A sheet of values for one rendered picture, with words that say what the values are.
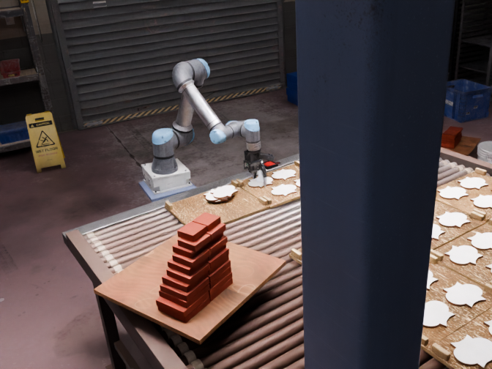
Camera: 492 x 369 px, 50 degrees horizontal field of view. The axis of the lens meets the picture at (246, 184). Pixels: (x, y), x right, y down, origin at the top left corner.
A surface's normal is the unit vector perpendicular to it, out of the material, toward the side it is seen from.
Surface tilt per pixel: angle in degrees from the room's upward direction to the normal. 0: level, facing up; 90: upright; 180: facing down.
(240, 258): 0
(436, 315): 0
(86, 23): 86
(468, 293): 0
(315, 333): 90
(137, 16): 80
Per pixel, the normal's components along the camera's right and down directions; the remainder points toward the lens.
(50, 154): 0.35, 0.18
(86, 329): -0.07, -0.90
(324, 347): -0.83, 0.29
